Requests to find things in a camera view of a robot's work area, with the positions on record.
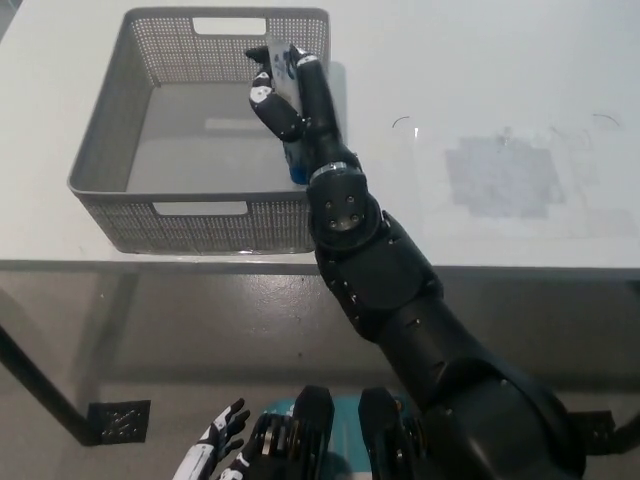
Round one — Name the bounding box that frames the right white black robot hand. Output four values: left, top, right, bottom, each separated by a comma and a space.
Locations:
244, 44, 362, 182

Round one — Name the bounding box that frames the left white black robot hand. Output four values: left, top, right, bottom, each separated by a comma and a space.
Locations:
174, 397, 252, 480

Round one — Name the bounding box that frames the white blue shampoo tube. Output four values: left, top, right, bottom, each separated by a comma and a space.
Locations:
266, 41, 312, 187

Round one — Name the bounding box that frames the black teal robot body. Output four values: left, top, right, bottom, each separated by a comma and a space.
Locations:
239, 384, 431, 480

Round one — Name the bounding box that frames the black floor foot plate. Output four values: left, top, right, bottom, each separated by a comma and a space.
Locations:
574, 410, 616, 459
88, 399, 153, 446

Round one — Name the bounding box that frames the black table leg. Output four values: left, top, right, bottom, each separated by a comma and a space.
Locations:
0, 319, 99, 448
613, 417, 640, 444

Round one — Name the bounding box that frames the grey perforated plastic basket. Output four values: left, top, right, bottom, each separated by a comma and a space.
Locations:
66, 6, 332, 255

